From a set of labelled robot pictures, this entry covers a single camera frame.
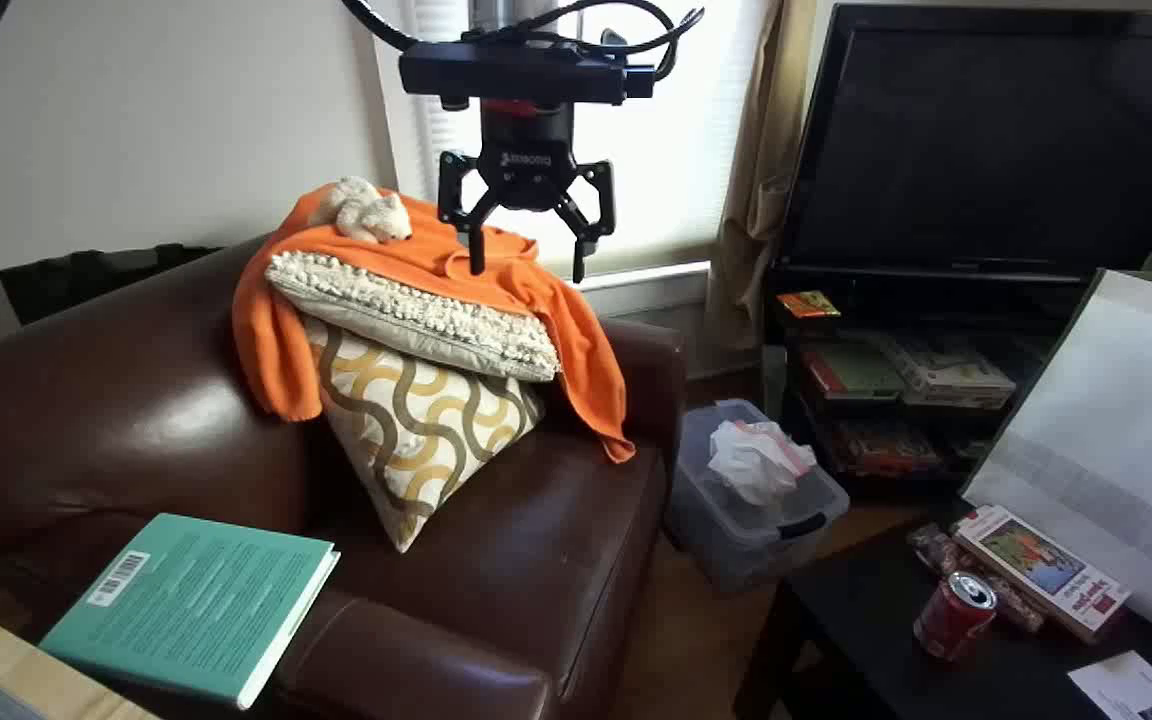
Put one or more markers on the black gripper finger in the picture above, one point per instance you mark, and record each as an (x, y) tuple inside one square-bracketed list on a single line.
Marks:
[(475, 247), (581, 248)]

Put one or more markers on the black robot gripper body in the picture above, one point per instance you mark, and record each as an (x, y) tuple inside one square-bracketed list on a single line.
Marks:
[(527, 160)]

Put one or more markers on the white fluffy plush toy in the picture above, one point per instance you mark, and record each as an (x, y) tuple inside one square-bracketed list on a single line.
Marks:
[(365, 214)]

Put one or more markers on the cream knitted pillow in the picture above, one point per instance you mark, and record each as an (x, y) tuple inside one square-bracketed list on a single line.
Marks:
[(413, 322)]

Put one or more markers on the white window blind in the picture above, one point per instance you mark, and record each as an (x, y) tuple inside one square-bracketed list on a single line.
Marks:
[(671, 152)]

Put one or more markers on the yellow patterned cushion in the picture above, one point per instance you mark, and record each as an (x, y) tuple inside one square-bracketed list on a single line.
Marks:
[(413, 430)]

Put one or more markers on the orange fleece blanket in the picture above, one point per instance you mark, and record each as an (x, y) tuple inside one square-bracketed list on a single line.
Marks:
[(276, 357)]

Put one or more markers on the beige curtain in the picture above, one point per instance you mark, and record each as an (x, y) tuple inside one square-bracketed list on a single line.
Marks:
[(765, 170)]

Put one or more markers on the clear plastic storage bin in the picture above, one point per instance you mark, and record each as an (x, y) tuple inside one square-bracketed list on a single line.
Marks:
[(745, 502)]

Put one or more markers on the black flat screen television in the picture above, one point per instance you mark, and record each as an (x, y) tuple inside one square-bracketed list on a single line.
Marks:
[(979, 142)]

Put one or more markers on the brown leather armchair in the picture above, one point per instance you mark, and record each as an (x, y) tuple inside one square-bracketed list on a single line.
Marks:
[(513, 602)]

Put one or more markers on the green hardcover book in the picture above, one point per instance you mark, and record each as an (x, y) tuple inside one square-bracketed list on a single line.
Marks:
[(198, 605)]

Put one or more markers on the black coffee table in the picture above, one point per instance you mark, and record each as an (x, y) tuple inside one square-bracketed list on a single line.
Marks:
[(839, 644)]

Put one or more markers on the red soda can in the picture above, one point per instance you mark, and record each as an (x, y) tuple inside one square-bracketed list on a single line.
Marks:
[(954, 614)]

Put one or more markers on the white shopping bag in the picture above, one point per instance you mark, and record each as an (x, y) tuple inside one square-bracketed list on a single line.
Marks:
[(1078, 452)]

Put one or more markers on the colourful card box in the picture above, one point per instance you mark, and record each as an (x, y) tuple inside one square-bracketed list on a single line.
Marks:
[(1069, 588)]

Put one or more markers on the wooden side table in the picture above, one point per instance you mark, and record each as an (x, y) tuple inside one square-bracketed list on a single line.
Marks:
[(38, 686)]

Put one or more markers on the white paper sheet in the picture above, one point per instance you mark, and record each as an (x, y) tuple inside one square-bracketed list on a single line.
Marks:
[(1118, 686)]

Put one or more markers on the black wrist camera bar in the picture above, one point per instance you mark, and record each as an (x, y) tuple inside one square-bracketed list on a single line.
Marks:
[(460, 71)]

